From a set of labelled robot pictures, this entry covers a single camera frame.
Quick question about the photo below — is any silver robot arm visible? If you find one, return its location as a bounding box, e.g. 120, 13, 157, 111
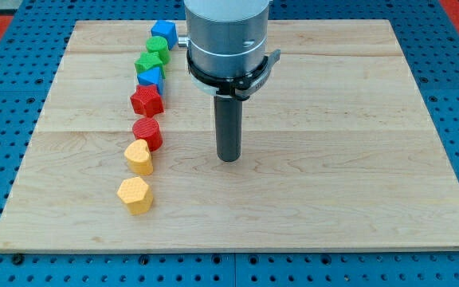
184, 0, 281, 101

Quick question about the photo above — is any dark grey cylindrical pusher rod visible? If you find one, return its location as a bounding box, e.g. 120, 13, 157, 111
214, 96, 242, 162

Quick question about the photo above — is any red cylinder block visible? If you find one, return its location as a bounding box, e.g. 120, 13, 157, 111
132, 117, 163, 151

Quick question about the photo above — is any red star block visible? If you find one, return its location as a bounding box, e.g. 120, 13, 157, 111
130, 85, 164, 117

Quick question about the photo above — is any yellow heart block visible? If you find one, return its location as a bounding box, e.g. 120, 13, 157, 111
124, 140, 154, 175

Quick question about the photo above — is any blue triangle block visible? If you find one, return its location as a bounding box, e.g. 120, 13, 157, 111
137, 67, 164, 95

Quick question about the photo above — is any yellow hexagon block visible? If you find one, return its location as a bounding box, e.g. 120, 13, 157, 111
116, 177, 154, 215

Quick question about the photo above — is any wooden board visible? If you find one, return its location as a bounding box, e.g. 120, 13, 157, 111
0, 20, 459, 254

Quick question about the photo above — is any green star block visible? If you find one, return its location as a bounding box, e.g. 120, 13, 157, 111
134, 52, 166, 79

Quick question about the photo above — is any green cylinder block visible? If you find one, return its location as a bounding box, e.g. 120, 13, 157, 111
145, 36, 171, 65

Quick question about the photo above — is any blue cube block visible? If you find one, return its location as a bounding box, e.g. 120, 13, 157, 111
151, 20, 178, 50

